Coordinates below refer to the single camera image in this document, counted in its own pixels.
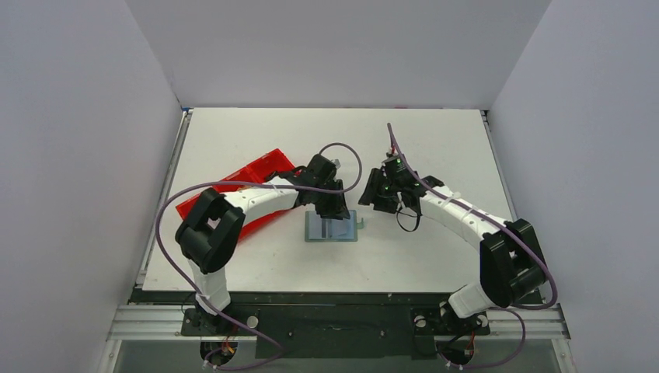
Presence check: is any red middle bin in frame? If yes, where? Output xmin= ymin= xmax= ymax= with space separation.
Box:
xmin=213 ymin=166 xmax=263 ymax=193

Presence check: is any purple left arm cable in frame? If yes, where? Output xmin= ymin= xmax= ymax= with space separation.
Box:
xmin=154 ymin=142 xmax=364 ymax=371

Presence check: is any red right bin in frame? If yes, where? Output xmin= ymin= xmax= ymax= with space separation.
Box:
xmin=246 ymin=148 xmax=295 ymax=183

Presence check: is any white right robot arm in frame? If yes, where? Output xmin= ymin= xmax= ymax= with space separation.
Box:
xmin=358 ymin=154 xmax=548 ymax=332

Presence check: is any aluminium frame rail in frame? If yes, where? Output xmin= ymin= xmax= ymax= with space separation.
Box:
xmin=99 ymin=299 xmax=576 ymax=372

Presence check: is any green leather card holder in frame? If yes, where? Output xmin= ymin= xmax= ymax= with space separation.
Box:
xmin=305 ymin=210 xmax=364 ymax=242

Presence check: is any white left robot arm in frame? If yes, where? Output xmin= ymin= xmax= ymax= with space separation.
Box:
xmin=175 ymin=154 xmax=350 ymax=334

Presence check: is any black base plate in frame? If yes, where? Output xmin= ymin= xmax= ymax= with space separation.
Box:
xmin=129 ymin=289 xmax=528 ymax=364

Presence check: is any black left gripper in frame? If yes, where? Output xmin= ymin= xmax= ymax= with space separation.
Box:
xmin=312 ymin=179 xmax=349 ymax=221

